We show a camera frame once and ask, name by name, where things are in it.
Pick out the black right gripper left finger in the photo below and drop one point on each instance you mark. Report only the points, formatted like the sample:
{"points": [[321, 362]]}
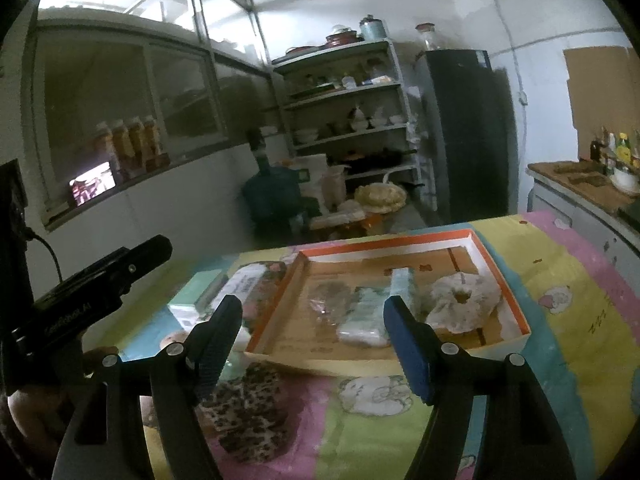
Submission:
{"points": [[181, 376]]}

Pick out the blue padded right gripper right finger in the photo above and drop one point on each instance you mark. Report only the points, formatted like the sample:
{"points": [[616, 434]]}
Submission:
{"points": [[446, 378]]}

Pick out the leopard print scarf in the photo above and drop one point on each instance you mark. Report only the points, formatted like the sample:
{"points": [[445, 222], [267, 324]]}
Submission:
{"points": [[247, 415]]}

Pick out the clear plastic bag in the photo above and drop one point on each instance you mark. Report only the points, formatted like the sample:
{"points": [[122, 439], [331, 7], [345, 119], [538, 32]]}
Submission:
{"points": [[329, 302]]}

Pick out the left hand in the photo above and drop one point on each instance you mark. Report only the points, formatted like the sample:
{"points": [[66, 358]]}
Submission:
{"points": [[34, 421]]}

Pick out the mint green flat box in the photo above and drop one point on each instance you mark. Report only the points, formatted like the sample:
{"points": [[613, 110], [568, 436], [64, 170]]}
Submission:
{"points": [[193, 301]]}

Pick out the white fluffy scrunchie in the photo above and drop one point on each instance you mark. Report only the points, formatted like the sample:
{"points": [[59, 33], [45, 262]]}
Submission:
{"points": [[462, 302]]}

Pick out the green white tissue pack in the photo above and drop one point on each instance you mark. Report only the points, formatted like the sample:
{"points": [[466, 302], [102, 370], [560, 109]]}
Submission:
{"points": [[363, 324]]}

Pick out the colourful cartoon bedsheet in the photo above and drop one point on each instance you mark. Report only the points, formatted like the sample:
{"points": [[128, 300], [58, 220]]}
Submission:
{"points": [[584, 350]]}

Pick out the lit phone screen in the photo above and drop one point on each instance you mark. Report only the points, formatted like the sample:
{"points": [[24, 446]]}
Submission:
{"points": [[92, 183]]}

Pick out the woven straw basket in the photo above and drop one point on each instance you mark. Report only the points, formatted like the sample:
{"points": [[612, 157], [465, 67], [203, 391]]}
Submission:
{"points": [[380, 197]]}

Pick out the green water jug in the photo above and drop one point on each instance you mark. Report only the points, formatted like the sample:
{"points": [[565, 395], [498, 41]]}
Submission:
{"points": [[273, 196]]}

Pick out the orange bottle on sill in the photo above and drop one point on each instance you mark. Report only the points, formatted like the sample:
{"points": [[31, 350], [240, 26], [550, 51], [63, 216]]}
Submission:
{"points": [[123, 146]]}

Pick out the kitchen counter cabinet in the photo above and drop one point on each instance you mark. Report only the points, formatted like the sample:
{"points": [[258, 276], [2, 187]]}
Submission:
{"points": [[587, 201]]}

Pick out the white bowl on counter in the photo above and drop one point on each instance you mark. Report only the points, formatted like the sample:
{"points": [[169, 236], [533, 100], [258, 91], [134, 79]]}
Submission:
{"points": [[625, 182]]}

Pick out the black refrigerator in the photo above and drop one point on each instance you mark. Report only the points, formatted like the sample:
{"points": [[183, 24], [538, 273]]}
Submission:
{"points": [[467, 128]]}

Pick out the grey metal shelf rack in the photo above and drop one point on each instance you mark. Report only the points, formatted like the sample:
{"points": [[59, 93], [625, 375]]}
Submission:
{"points": [[350, 104]]}

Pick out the glass jar on fridge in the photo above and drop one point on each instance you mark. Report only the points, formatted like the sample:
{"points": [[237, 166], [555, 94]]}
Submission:
{"points": [[428, 35]]}

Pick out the red enamel pot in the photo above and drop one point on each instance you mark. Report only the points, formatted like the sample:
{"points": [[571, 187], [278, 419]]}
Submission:
{"points": [[344, 36]]}

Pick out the teal enamel pot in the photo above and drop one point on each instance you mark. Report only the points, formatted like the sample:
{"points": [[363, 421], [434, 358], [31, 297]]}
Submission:
{"points": [[372, 28]]}

